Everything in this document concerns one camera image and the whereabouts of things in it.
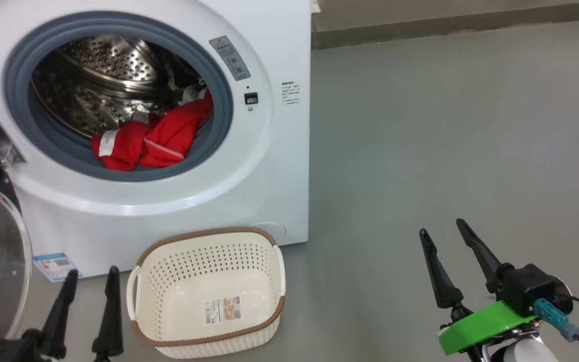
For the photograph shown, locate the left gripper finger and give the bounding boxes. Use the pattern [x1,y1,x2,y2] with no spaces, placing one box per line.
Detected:
[43,269,79,358]
[92,266,124,355]

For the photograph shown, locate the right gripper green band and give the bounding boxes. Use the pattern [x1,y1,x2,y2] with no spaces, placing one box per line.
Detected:
[419,219,539,356]

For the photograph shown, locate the cream perforated laundry basket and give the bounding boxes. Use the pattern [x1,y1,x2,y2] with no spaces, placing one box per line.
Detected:
[126,227,286,359]

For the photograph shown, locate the printed label sticker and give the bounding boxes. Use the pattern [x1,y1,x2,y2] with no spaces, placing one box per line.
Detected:
[204,297,242,325]

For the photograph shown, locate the white front-load washing machine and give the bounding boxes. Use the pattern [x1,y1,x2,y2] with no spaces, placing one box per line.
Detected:
[0,0,313,280]

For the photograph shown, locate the stainless steel washer drum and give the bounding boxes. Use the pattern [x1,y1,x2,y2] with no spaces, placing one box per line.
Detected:
[31,34,207,139]

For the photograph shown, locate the blue energy label sticker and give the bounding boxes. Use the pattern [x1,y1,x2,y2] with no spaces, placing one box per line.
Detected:
[33,253,83,282]

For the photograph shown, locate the round white filter cover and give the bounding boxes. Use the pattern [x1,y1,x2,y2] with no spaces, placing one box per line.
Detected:
[249,222,286,241]

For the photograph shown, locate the grey warning sticker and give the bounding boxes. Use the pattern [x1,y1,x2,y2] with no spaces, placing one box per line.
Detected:
[209,35,251,81]

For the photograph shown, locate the teal cable connector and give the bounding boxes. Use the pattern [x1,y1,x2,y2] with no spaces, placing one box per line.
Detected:
[533,298,579,342]

